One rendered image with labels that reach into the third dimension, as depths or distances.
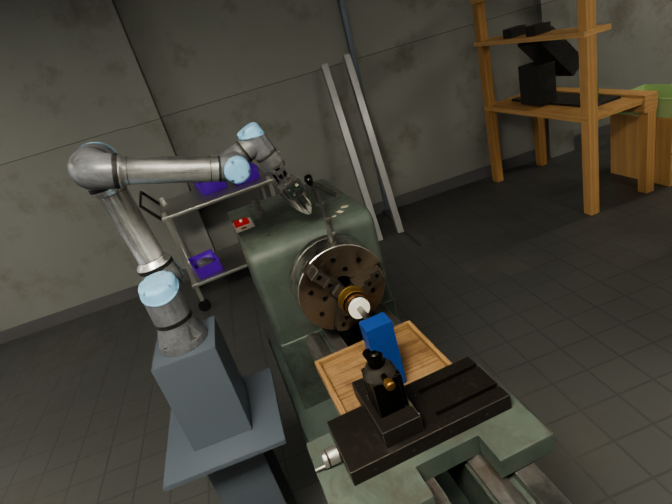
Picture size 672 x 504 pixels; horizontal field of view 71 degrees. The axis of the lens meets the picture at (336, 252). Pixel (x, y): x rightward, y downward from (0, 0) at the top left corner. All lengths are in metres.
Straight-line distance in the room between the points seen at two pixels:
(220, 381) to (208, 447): 0.26
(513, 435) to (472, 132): 4.34
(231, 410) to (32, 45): 3.74
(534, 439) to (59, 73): 4.34
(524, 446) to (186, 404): 0.99
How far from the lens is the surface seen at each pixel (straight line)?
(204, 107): 4.58
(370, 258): 1.59
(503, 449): 1.22
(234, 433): 1.71
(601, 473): 2.38
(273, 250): 1.66
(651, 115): 4.51
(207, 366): 1.54
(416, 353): 1.56
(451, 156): 5.25
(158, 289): 1.48
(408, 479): 1.19
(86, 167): 1.41
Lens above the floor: 1.86
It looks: 25 degrees down
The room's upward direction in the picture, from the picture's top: 16 degrees counter-clockwise
